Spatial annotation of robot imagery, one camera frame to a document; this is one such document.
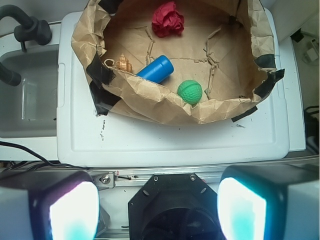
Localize blue plastic bottle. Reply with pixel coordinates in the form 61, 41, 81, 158
136, 55, 174, 84

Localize black hose with clamp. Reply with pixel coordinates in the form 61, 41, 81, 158
0, 4, 53, 87

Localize black octagonal mount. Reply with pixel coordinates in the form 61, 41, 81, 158
128, 174, 225, 240

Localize brown paper bag tray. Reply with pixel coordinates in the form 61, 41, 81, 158
71, 0, 285, 126

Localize white plastic bin lid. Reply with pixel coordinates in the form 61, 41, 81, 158
56, 12, 290, 168

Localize green dimpled ball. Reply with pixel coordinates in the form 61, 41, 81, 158
177, 79, 203, 105

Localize black cable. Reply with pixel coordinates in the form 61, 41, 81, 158
0, 141, 87, 173

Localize golden toy figurine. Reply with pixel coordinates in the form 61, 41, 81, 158
103, 53, 133, 73

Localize red crumpled paper ball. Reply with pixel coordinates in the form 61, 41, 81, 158
151, 1, 185, 38

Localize white power adapter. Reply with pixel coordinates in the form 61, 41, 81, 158
304, 38, 320, 63

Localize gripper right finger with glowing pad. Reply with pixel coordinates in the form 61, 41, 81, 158
217, 163, 320, 240

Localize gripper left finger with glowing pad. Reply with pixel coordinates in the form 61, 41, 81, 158
0, 170, 100, 240

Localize aluminium extrusion rail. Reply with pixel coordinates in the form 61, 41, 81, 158
88, 155, 320, 190

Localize translucent grey plastic tub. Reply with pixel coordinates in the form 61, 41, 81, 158
0, 44, 59, 138

